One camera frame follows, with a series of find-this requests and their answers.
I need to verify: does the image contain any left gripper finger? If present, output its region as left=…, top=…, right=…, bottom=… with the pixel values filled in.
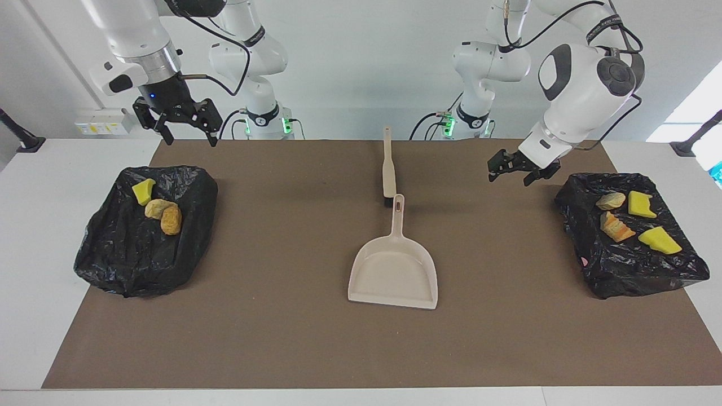
left=523, top=166, right=556, bottom=187
left=487, top=149, right=520, bottom=183

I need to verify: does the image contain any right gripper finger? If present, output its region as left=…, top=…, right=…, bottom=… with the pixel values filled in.
left=132, top=97, right=174, bottom=146
left=192, top=99, right=223, bottom=148

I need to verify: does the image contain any yellow sponge wedge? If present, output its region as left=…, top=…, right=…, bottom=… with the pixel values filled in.
left=132, top=178, right=157, bottom=206

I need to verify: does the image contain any pale beige sponge chunk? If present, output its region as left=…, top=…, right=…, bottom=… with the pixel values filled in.
left=144, top=198, right=173, bottom=220

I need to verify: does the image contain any large beige sponge chunk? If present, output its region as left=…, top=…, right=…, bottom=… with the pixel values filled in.
left=600, top=211, right=636, bottom=243

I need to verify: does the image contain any orange-brown sponge lump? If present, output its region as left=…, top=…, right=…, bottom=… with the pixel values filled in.
left=161, top=204, right=183, bottom=236

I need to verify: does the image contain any curved yellow sponge piece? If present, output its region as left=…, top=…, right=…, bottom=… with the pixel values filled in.
left=628, top=191, right=658, bottom=219

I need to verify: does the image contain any beige hand brush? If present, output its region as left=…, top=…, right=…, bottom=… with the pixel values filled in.
left=382, top=127, right=398, bottom=207

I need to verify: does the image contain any yellow sponge with green edge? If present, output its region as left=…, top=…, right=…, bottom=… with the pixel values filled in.
left=638, top=226, right=683, bottom=255

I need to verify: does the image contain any beige plastic dustpan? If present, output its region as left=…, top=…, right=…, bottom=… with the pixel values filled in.
left=347, top=194, right=439, bottom=310

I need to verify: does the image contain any black bag-lined bin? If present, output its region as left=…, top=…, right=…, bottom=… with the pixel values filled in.
left=554, top=173, right=711, bottom=299
left=74, top=165, right=219, bottom=298

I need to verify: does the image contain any brown table mat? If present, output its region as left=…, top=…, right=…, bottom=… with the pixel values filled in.
left=42, top=139, right=722, bottom=390

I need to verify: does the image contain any black base cable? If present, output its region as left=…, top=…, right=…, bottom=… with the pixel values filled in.
left=409, top=93, right=466, bottom=140
left=219, top=110, right=249, bottom=140

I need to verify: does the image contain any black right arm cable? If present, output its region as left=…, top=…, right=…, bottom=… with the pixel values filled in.
left=164, top=0, right=266, bottom=96

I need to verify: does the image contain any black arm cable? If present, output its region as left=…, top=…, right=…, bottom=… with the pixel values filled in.
left=164, top=0, right=266, bottom=96
left=504, top=0, right=645, bottom=152

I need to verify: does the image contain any white wall socket box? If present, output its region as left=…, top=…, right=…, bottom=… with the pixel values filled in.
left=75, top=108, right=134, bottom=136

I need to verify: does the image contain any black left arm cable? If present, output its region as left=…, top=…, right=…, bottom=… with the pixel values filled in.
left=504, top=0, right=645, bottom=152

